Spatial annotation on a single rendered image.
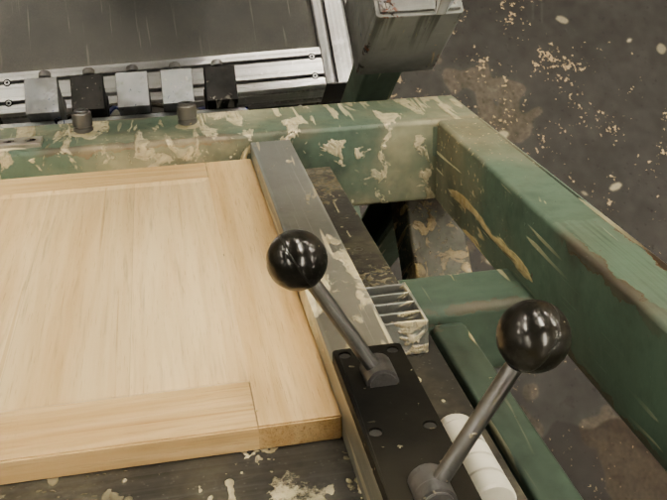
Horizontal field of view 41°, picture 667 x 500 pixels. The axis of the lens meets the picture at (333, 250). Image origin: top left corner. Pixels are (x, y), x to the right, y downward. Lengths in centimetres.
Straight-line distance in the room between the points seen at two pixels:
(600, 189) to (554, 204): 137
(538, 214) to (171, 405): 41
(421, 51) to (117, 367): 75
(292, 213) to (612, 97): 158
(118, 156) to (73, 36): 89
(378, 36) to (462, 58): 105
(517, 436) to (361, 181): 52
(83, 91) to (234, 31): 73
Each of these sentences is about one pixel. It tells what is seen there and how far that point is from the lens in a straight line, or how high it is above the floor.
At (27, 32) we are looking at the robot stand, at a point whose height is 21.
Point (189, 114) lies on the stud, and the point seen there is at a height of 88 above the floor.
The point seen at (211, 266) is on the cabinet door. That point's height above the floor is 112.
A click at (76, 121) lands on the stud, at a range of 116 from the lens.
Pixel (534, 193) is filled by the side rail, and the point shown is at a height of 113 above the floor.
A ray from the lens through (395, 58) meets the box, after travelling 130.
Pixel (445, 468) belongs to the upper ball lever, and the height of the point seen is 146.
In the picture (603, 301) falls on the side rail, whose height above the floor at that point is 126.
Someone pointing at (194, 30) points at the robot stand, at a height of 21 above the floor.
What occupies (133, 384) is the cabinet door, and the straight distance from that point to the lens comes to 67.
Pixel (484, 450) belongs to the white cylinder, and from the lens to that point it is 57.
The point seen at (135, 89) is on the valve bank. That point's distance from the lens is 130.
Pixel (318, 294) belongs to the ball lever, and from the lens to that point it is 55.
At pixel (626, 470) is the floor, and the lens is 214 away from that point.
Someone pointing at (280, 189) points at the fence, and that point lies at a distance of 95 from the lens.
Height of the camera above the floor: 193
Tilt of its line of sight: 73 degrees down
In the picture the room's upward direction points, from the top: 27 degrees clockwise
